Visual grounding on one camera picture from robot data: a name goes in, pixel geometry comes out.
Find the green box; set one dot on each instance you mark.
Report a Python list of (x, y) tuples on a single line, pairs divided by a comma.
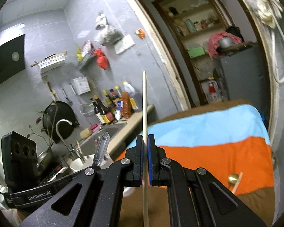
[(196, 52)]

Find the yellow sponge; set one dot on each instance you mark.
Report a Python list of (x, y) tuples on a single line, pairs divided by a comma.
[(85, 133)]

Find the red and white gas cylinder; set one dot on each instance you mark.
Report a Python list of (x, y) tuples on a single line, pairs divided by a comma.
[(213, 89)]

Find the red capped sauce bottle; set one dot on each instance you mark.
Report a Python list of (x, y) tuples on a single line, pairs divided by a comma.
[(113, 95)]

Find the dark spray bottle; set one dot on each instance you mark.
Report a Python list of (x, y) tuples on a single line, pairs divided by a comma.
[(96, 110)]

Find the yellow packet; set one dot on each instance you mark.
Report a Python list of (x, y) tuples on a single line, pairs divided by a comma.
[(79, 54)]

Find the grey refrigerator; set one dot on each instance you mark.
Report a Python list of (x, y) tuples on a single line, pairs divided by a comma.
[(246, 80)]

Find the stainless steel sink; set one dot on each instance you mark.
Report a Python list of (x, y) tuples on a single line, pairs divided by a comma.
[(108, 132)]

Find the white wall rack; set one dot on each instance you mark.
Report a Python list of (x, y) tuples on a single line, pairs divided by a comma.
[(52, 62)]

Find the metal pot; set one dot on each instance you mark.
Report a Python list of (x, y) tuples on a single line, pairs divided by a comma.
[(45, 158)]

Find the metal strainer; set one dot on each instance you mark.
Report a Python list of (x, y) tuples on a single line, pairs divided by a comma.
[(87, 110)]

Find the red plastic bag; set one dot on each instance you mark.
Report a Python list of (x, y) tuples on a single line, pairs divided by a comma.
[(101, 60)]

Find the wooden chopstick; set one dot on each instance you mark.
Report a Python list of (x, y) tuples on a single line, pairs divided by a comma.
[(78, 146), (239, 181), (144, 104)]

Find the orange wall ornament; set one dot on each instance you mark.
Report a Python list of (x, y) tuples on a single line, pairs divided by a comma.
[(140, 33)]

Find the green thermos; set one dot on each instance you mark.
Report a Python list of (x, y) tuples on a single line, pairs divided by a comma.
[(190, 26)]

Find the black bag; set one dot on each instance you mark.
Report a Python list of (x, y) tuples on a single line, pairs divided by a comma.
[(234, 32)]

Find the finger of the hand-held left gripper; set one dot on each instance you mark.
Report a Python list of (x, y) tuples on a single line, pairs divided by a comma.
[(66, 182)]

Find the grey wall shelf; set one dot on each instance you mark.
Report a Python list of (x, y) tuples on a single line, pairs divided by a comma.
[(86, 62)]

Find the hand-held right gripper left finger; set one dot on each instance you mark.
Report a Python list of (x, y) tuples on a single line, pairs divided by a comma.
[(138, 163)]

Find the pale hanging cloth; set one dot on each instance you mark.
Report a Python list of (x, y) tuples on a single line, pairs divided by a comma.
[(267, 4)]

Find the black wok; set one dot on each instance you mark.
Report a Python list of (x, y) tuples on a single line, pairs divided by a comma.
[(61, 115)]

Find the curved metal faucet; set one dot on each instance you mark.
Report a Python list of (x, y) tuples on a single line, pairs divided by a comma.
[(61, 123)]

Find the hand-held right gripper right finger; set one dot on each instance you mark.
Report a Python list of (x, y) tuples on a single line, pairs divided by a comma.
[(152, 163)]

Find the gold spoon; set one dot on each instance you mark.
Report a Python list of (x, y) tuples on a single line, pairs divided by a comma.
[(232, 179)]

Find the white wall socket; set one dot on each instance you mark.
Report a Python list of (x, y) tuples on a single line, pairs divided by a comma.
[(125, 44)]

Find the blue and white packet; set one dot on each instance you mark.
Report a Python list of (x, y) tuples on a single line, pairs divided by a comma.
[(118, 111)]

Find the blue and orange striped cloth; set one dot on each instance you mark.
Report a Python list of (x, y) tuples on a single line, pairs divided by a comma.
[(203, 127)]

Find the orange food packet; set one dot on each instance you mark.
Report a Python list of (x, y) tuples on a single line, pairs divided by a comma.
[(126, 105)]

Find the clear hanging plastic bags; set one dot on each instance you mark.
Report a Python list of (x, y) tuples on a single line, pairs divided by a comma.
[(107, 34)]

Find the pink dishcloth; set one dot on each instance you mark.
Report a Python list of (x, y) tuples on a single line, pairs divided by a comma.
[(95, 127)]

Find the dry plant twigs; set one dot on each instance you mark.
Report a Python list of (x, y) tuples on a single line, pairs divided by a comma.
[(49, 132)]

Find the wooden shelf unit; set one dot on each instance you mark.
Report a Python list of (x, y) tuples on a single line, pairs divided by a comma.
[(191, 9)]

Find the pink cloth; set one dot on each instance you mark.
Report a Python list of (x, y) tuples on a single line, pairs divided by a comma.
[(214, 43)]

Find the induction cooker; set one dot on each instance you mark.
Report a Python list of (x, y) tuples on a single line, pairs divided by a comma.
[(52, 176)]

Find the grey cooking pot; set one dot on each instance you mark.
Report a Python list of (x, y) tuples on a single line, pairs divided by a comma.
[(226, 42)]

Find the white wall box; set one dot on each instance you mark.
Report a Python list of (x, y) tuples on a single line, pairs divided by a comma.
[(81, 85)]

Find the black range hood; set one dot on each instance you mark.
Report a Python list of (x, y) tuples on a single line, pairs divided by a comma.
[(4, 56)]

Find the red and white packet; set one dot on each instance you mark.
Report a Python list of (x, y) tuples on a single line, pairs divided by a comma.
[(86, 48)]

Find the white plastic utensil holder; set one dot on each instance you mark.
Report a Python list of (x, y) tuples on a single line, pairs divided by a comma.
[(77, 166)]

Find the yellow capped sauce bottle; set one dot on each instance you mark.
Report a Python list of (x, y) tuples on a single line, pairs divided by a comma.
[(118, 92), (108, 99)]

